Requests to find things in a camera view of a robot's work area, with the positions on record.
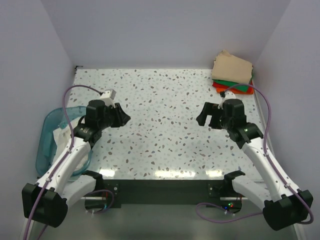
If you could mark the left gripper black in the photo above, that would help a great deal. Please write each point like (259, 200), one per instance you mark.
(122, 118)

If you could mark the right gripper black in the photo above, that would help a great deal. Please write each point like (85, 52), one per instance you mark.
(208, 107)

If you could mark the white printed t shirt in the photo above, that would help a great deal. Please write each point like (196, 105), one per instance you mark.
(61, 136)

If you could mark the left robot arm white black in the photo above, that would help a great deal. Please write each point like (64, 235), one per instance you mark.
(48, 200)

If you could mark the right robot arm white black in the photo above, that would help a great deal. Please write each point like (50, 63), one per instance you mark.
(282, 202)

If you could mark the orange folded t shirt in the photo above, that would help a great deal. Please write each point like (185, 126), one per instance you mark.
(222, 85)

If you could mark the beige folded t shirt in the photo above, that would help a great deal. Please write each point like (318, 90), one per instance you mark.
(230, 68)

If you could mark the teal transparent plastic bin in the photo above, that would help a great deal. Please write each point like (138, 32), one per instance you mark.
(47, 146)

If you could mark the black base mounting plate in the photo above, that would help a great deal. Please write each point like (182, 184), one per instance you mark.
(172, 192)

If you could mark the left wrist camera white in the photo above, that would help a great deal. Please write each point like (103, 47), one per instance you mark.
(108, 97)

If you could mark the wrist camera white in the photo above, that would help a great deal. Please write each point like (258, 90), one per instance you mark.
(226, 95)
(108, 97)

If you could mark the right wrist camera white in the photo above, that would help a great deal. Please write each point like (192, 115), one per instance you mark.
(226, 95)

